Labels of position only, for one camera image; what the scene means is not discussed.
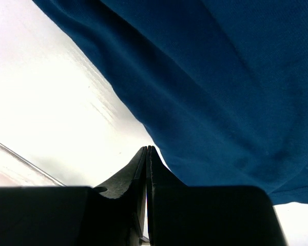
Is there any blue t shirt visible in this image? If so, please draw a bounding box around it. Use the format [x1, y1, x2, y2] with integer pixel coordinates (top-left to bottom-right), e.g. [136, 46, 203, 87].
[36, 1, 308, 204]

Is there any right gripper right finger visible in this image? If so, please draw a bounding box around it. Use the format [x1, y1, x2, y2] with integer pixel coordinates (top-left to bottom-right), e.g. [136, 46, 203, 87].
[146, 146, 286, 245]

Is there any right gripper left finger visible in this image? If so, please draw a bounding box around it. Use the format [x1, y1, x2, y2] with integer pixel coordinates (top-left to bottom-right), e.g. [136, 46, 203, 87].
[0, 147, 147, 245]

